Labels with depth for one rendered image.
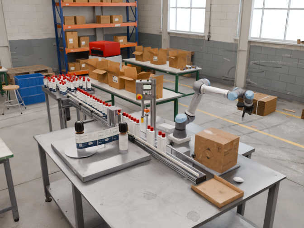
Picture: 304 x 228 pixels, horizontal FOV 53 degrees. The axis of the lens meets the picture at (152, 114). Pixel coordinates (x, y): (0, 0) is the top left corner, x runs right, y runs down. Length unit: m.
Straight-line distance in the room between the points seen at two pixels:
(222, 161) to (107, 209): 1.01
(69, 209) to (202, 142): 1.54
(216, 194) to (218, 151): 0.37
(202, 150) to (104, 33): 9.09
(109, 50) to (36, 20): 2.91
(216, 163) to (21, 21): 8.50
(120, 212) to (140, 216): 0.15
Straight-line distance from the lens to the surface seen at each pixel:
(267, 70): 8.37
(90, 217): 3.20
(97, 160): 2.78
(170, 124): 3.65
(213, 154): 2.63
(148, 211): 2.22
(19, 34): 10.25
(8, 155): 3.30
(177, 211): 2.22
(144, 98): 3.02
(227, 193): 2.45
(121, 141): 2.81
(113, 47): 8.51
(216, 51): 9.30
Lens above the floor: 2.18
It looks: 20 degrees down
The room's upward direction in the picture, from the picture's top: straight up
